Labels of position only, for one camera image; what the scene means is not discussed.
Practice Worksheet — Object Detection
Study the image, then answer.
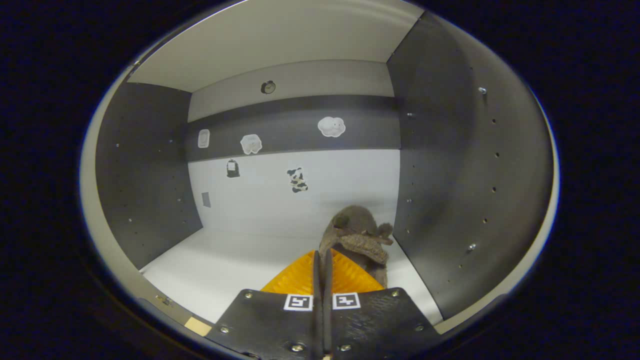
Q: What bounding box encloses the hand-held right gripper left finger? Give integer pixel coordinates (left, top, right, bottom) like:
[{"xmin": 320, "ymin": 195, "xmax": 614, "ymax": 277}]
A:
[{"xmin": 205, "ymin": 250, "xmax": 321, "ymax": 360}]

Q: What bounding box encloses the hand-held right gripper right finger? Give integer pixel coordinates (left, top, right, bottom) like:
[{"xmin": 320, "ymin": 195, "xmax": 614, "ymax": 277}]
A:
[{"xmin": 322, "ymin": 248, "xmax": 443, "ymax": 360}]

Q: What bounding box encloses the brown fuzzy shoe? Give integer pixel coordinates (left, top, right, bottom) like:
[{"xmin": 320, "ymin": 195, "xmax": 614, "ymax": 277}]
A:
[{"xmin": 319, "ymin": 205, "xmax": 394, "ymax": 290}]

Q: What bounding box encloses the white and grey shoe cabinet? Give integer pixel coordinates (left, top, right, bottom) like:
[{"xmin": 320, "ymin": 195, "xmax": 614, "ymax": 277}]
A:
[{"xmin": 80, "ymin": 0, "xmax": 561, "ymax": 346}]

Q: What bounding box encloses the white cabinet shelf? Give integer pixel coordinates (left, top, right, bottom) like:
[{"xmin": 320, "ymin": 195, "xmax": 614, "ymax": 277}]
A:
[{"xmin": 127, "ymin": 0, "xmax": 426, "ymax": 93}]

